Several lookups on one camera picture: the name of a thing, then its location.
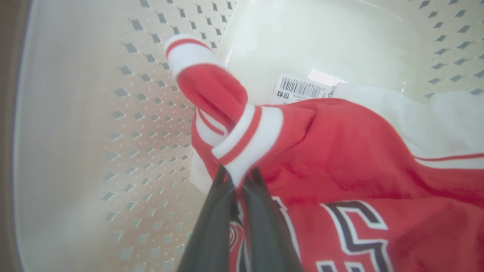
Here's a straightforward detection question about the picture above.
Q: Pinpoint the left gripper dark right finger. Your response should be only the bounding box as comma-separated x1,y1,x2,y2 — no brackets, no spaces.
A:
242,168,305,272

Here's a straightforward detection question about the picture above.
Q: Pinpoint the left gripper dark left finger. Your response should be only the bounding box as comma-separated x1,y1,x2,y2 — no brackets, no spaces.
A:
176,165,237,272

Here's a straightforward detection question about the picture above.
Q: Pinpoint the red basketball jersey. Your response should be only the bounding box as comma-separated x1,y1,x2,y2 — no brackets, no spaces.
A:
164,33,484,272

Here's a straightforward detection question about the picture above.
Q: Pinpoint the cream perforated laundry basket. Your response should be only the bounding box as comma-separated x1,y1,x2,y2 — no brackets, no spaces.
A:
0,0,484,272

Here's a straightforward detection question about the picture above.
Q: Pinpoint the barcode label sticker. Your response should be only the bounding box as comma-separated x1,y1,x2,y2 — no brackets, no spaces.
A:
271,73,336,105

